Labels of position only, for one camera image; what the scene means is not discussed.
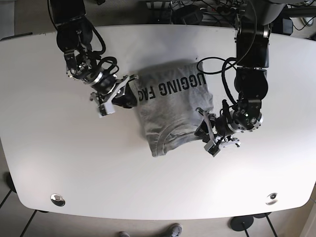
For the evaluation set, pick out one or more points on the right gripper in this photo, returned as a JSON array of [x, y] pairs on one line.
[[124, 97]]

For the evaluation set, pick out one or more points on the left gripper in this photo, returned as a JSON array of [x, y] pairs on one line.
[[215, 129]]

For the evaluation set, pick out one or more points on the grey printed T-shirt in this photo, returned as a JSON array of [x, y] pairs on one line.
[[167, 102]]

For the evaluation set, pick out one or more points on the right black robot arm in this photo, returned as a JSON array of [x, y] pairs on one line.
[[84, 49]]

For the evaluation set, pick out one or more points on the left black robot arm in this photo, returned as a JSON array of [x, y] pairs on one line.
[[244, 78]]

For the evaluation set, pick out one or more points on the right silver table grommet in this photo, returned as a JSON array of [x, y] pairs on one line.
[[271, 199]]

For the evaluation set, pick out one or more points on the silver table grommet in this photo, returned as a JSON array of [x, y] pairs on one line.
[[271, 199], [57, 200]]

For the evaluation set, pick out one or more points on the black round stand base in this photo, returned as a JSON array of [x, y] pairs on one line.
[[241, 223]]

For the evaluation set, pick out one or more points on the grey shoe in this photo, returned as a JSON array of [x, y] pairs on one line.
[[123, 234], [175, 230]]

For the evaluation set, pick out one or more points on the left silver table grommet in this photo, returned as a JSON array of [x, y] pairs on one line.
[[57, 200]]

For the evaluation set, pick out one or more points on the black table leg left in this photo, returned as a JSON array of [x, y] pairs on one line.
[[9, 182]]

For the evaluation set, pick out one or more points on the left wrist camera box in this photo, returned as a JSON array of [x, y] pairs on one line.
[[212, 148]]

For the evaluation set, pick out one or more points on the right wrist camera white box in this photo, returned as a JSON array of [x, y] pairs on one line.
[[105, 109]]

